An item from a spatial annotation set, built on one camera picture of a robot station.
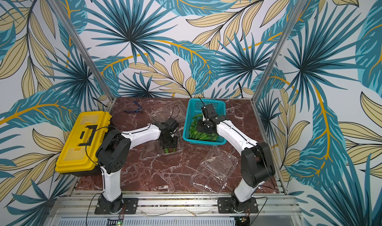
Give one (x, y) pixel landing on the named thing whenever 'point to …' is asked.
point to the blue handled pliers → (135, 111)
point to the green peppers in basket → (196, 135)
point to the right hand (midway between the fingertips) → (199, 127)
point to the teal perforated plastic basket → (193, 114)
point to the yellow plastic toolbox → (79, 155)
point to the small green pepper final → (167, 150)
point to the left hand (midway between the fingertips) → (174, 147)
